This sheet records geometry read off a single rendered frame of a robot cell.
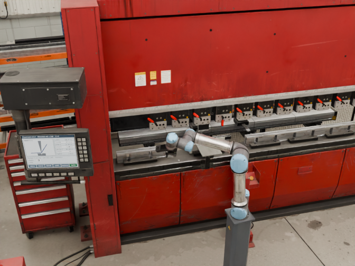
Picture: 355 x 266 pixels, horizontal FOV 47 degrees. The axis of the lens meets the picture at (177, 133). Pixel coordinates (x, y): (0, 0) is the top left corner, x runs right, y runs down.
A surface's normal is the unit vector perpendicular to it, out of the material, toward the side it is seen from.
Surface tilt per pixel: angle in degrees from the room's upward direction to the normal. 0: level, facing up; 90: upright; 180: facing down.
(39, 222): 90
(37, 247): 0
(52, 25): 90
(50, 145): 90
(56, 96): 90
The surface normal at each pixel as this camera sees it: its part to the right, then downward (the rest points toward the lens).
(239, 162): -0.24, 0.39
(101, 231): 0.24, 0.48
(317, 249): 0.00, -0.87
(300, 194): 0.23, 0.66
